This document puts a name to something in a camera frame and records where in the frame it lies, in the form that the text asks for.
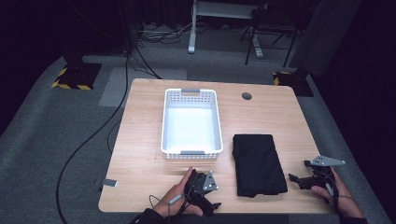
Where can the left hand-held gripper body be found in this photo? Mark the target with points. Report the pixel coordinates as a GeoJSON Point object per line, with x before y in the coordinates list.
{"type": "Point", "coordinates": [199, 183]}

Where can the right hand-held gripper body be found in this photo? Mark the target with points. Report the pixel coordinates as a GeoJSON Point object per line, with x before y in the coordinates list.
{"type": "Point", "coordinates": [323, 174]}

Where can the black pants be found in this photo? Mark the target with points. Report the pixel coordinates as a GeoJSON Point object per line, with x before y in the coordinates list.
{"type": "Point", "coordinates": [257, 165]}

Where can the white plastic basket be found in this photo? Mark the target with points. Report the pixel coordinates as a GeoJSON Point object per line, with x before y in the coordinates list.
{"type": "Point", "coordinates": [190, 127]}

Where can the person's left hand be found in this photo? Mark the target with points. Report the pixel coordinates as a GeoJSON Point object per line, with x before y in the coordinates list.
{"type": "Point", "coordinates": [174, 196]}

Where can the person's right hand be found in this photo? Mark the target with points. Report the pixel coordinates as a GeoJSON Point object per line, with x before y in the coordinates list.
{"type": "Point", "coordinates": [345, 199]}

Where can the black striped stand base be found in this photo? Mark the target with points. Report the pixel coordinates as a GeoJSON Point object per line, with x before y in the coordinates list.
{"type": "Point", "coordinates": [76, 76]}
{"type": "Point", "coordinates": [295, 83]}

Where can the grey table grommet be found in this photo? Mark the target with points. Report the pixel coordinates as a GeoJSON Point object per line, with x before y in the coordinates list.
{"type": "Point", "coordinates": [246, 95]}

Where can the grey upright panel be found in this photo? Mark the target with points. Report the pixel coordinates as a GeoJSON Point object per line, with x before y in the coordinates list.
{"type": "Point", "coordinates": [323, 34]}

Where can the black metal chair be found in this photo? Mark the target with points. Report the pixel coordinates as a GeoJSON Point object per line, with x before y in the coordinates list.
{"type": "Point", "coordinates": [271, 25]}

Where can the white desk frame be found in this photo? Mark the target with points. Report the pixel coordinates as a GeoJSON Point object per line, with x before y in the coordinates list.
{"type": "Point", "coordinates": [192, 37]}

